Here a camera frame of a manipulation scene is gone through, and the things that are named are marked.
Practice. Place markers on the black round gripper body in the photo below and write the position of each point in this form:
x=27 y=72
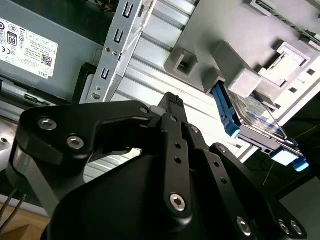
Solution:
x=120 y=205

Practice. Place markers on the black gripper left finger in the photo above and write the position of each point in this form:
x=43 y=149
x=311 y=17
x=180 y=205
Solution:
x=62 y=117

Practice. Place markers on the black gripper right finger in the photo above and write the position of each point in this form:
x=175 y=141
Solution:
x=225 y=175

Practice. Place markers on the hard disk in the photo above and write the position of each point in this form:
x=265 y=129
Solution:
x=260 y=117

